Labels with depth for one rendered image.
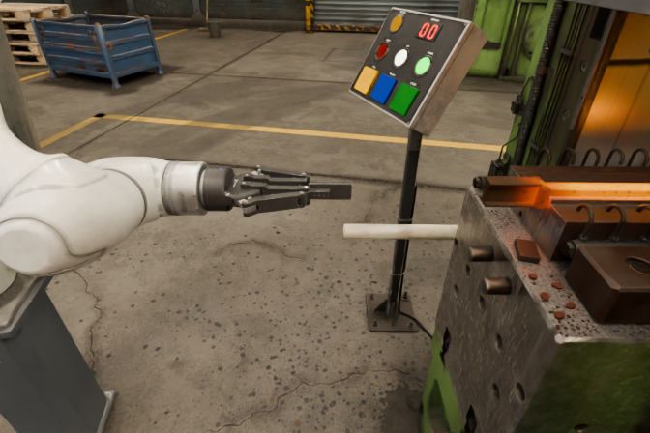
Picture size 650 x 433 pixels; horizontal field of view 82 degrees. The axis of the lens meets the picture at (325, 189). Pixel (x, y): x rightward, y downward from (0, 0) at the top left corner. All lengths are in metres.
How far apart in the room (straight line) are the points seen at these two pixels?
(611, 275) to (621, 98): 0.43
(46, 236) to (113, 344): 1.37
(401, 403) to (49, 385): 1.08
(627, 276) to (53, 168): 0.72
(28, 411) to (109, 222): 0.97
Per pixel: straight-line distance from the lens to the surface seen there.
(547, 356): 0.61
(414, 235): 1.14
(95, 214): 0.51
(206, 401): 1.56
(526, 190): 0.69
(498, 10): 5.43
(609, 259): 0.64
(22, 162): 0.56
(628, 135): 0.98
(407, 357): 1.62
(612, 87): 0.91
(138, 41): 5.53
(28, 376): 1.30
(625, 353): 0.65
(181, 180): 0.62
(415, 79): 1.03
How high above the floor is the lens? 1.32
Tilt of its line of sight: 32 degrees down
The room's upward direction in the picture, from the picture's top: straight up
